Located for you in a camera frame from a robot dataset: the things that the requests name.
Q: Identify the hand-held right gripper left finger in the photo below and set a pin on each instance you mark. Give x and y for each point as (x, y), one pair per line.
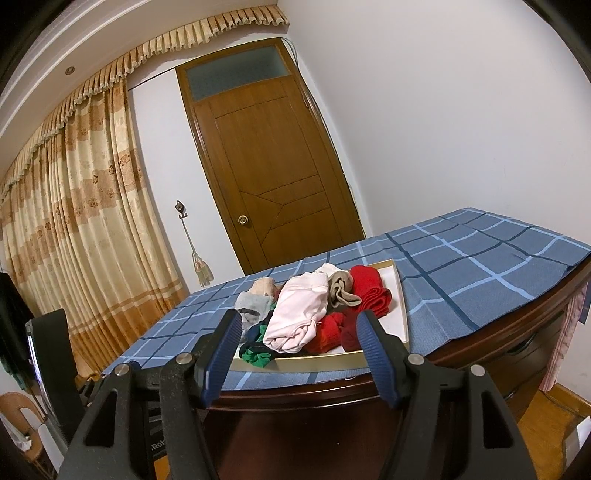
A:
(221, 355)

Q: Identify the dark red sock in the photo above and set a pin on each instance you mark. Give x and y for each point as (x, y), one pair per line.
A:
(351, 332)

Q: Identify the gold cardboard tray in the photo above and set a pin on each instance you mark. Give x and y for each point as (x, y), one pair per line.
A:
(395, 300)

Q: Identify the blue plaid tablecloth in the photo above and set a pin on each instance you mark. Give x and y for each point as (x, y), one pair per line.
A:
(485, 277)

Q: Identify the brown wooden door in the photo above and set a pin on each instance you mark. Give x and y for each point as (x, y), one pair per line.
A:
(268, 184)

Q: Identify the curtain tassel tieback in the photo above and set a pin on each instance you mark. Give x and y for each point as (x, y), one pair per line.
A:
(202, 272)

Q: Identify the khaki cloth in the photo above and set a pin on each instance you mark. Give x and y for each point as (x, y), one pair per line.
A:
(341, 290)

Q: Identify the beige patterned curtain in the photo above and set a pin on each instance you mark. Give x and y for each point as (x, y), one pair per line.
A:
(92, 230)

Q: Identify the tan chair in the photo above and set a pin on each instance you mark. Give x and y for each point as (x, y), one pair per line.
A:
(18, 401)

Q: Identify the black screen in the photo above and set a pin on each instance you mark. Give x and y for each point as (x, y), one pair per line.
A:
(11, 318)

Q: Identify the white box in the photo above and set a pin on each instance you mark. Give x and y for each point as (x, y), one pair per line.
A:
(574, 438)

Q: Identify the cream cloth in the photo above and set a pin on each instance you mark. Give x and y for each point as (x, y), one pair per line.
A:
(332, 270)

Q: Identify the pink striped cloth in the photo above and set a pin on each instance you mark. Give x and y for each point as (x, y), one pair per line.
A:
(561, 346)

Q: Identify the metal wall hook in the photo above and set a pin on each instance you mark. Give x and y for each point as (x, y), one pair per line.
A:
(181, 208)

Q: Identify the red knit garment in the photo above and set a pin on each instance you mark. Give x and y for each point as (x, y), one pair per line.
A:
(369, 290)

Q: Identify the desk side drawer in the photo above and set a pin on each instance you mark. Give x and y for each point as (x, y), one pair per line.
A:
(531, 364)

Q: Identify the green knit sock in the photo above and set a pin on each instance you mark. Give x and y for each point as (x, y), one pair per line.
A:
(256, 357)

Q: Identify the red ribbed knit sock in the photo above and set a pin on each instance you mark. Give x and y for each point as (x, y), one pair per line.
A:
(325, 334)

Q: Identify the grey cloth with dark mark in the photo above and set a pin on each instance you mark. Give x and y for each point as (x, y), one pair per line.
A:
(251, 307)

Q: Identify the navy cloth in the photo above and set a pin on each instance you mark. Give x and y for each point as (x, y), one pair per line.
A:
(258, 334)

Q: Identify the pleated curtain valance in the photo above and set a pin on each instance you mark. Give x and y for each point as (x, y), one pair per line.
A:
(184, 39)

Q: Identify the brass door knob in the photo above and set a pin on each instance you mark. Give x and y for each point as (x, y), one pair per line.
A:
(243, 219)

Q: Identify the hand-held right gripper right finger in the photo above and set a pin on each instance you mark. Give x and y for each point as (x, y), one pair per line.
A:
(376, 355)

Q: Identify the pale underwear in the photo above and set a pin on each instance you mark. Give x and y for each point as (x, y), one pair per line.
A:
(295, 314)

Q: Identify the dark wooden desk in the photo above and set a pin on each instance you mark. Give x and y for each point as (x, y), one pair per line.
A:
(300, 429)

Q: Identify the pinkish beige cloth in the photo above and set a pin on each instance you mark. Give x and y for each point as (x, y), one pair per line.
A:
(265, 287)

